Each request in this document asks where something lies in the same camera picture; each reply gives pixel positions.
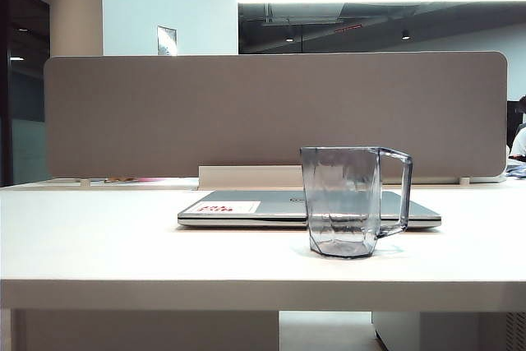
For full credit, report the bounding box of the white red laptop sticker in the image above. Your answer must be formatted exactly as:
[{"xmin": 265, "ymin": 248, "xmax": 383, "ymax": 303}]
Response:
[{"xmin": 196, "ymin": 201, "xmax": 262, "ymax": 214}]

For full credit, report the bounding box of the framed wall notice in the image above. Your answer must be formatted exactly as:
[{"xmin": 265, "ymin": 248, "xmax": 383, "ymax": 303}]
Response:
[{"xmin": 156, "ymin": 25, "xmax": 178, "ymax": 56}]

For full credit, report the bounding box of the brown fabric desk divider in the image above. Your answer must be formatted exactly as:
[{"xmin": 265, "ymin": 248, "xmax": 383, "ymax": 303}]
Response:
[{"xmin": 44, "ymin": 51, "xmax": 510, "ymax": 183}]

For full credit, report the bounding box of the beige desk support panel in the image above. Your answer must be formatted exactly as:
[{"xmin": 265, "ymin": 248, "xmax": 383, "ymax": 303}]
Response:
[{"xmin": 15, "ymin": 309, "xmax": 281, "ymax": 351}]

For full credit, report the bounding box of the silver Dell laptop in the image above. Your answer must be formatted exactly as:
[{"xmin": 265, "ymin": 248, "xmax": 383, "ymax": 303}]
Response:
[{"xmin": 177, "ymin": 189, "xmax": 442, "ymax": 229}]

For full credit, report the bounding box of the person in white shirt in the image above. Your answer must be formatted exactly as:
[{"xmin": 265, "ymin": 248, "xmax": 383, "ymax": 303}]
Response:
[{"xmin": 509, "ymin": 95, "xmax": 526, "ymax": 163}]

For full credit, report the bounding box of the transparent grey plastic mug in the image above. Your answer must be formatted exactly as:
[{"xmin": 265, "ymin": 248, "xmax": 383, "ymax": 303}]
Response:
[{"xmin": 298, "ymin": 145, "xmax": 413, "ymax": 261}]

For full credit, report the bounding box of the blue patterned cloth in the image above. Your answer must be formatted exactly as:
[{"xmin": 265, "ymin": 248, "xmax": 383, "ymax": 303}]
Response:
[{"xmin": 506, "ymin": 161, "xmax": 526, "ymax": 180}]

